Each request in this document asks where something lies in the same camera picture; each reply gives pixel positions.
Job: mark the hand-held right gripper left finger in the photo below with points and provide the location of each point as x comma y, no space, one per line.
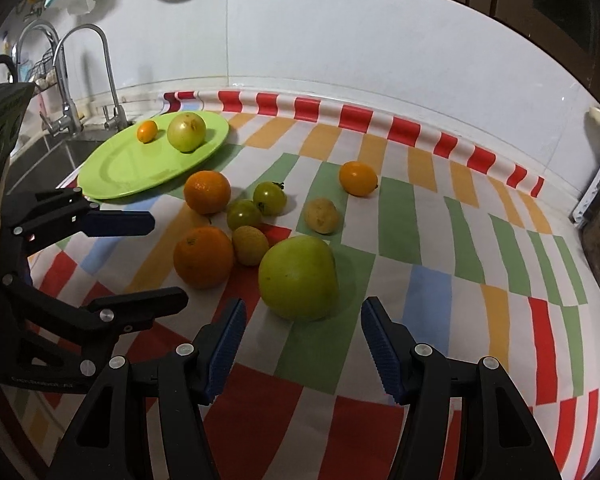
224,355

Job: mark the steel faucet with lever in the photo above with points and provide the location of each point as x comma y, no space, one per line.
62,115

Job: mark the small oval orange mandarin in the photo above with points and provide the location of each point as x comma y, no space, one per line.
358,178

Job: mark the steel sink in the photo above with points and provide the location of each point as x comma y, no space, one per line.
55,157

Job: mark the small yellow-brown fruit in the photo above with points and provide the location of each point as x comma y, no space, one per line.
250,246
322,216

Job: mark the green tomato with stem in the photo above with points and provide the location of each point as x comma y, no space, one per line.
270,199

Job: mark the grey knife rack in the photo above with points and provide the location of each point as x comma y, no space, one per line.
592,192

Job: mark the large green apple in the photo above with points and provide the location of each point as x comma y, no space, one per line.
298,280

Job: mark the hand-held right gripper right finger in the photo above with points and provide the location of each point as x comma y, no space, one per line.
384,355

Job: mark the thin gooseneck steel faucet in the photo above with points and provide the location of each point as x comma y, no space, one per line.
109,75

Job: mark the yellow-green apple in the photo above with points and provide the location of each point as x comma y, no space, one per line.
186,132

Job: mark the small orange kumquat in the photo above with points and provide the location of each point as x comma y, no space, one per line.
147,131

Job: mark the small green tomato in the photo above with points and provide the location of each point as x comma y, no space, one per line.
244,215

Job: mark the colourful checked tablecloth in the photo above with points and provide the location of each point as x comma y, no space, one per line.
430,240

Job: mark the green plate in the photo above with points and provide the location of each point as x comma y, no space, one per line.
130,170

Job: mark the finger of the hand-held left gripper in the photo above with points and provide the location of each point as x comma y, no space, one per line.
122,223
145,302

